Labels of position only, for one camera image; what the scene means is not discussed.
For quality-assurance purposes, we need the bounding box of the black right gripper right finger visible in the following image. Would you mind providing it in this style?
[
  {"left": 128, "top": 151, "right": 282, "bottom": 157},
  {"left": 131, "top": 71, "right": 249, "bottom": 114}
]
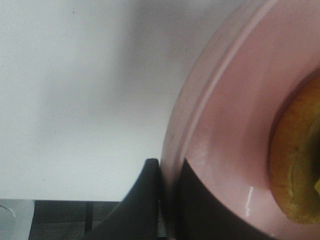
[{"left": 176, "top": 160, "right": 271, "bottom": 240}]

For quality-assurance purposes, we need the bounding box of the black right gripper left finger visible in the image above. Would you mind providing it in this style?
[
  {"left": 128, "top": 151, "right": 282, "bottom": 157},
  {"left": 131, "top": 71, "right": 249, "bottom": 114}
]
[{"left": 84, "top": 158, "right": 160, "bottom": 240}]

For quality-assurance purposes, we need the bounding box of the pink round plate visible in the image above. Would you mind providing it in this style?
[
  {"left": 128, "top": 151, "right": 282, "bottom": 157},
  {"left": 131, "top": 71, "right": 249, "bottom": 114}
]
[{"left": 160, "top": 0, "right": 320, "bottom": 240}]

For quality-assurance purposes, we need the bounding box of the toy hamburger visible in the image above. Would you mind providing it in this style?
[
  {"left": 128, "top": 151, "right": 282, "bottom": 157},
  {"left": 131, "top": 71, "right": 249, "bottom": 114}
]
[{"left": 268, "top": 77, "right": 320, "bottom": 224}]

